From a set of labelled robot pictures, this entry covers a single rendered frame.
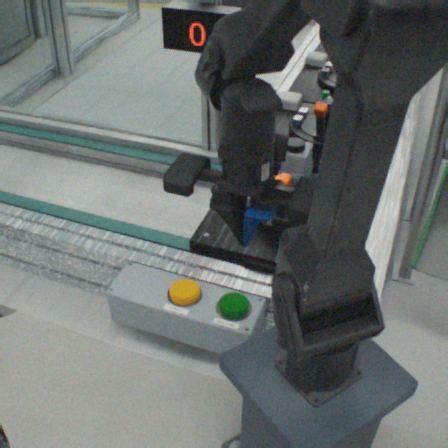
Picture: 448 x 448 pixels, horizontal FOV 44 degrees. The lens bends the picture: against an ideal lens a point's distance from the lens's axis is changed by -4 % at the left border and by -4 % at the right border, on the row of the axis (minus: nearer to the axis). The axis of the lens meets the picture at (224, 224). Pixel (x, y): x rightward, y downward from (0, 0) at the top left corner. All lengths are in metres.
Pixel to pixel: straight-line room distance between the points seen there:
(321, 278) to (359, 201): 0.08
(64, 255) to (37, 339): 0.14
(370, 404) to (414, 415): 0.26
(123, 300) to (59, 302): 0.18
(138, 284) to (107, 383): 0.15
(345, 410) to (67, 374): 0.43
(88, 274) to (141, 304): 0.16
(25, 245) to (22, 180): 0.21
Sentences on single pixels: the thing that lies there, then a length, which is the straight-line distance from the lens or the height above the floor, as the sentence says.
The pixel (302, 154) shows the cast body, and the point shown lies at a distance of 0.83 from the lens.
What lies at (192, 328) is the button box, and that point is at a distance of 0.77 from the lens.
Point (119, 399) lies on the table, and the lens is 0.81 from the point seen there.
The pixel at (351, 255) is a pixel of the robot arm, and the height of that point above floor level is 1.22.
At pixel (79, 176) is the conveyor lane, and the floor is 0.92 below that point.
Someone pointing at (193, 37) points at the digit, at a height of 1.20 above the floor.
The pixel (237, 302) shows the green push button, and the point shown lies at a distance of 0.75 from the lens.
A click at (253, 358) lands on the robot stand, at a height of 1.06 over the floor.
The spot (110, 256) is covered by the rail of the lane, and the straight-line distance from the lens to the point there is 0.86.
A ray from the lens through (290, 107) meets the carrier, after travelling 1.19.
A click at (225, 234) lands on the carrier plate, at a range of 0.86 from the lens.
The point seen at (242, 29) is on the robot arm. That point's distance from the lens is 0.53.
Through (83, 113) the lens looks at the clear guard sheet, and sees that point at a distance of 1.18.
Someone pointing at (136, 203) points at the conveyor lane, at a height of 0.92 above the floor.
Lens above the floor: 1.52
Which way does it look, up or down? 39 degrees down
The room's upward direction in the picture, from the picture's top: straight up
